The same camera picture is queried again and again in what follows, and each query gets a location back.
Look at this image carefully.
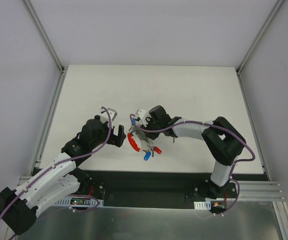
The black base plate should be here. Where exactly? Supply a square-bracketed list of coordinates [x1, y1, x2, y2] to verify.
[31, 169, 244, 208]

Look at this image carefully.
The purple cable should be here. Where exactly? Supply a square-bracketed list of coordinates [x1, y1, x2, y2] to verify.
[129, 113, 256, 221]
[0, 106, 117, 236]

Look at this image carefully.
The right aluminium frame post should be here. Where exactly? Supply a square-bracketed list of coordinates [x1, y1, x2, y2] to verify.
[236, 0, 287, 75]

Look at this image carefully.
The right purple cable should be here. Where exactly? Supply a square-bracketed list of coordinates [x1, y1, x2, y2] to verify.
[129, 113, 256, 221]

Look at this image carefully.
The left white cable duct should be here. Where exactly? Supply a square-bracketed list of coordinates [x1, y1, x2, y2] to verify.
[54, 196, 103, 207]

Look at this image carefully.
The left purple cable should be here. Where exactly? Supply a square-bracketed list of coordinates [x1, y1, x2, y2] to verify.
[0, 106, 117, 236]

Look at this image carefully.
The right white cable duct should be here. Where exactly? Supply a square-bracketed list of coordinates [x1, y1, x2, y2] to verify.
[194, 201, 211, 211]

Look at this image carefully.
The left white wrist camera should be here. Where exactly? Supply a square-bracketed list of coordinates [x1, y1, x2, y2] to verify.
[100, 107, 117, 122]

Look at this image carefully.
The red-handled metal key organizer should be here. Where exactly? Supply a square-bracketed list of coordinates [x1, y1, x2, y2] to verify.
[127, 126, 157, 153]

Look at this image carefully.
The aluminium frame post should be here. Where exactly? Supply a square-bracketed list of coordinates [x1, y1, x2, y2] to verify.
[21, 0, 65, 73]
[236, 0, 287, 75]

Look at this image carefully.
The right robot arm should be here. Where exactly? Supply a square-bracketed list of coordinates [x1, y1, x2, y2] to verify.
[129, 105, 246, 199]

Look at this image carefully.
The aluminium rail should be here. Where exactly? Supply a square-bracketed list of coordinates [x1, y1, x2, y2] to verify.
[239, 181, 285, 202]

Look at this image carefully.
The white cable duct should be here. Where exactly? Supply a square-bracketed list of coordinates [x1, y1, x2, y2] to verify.
[194, 201, 211, 211]
[54, 196, 103, 207]

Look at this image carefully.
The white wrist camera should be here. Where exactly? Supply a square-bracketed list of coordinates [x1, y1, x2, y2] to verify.
[135, 109, 151, 127]
[100, 107, 117, 122]

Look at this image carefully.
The left aluminium frame post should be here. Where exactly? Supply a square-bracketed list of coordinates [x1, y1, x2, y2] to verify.
[21, 0, 65, 73]

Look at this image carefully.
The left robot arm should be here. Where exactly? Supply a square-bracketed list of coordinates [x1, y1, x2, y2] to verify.
[0, 107, 126, 235]

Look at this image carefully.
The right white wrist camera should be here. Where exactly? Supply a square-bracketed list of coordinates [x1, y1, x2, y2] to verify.
[135, 109, 151, 127]

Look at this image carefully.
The red key tag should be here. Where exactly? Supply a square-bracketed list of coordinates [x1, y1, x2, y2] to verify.
[154, 147, 162, 155]

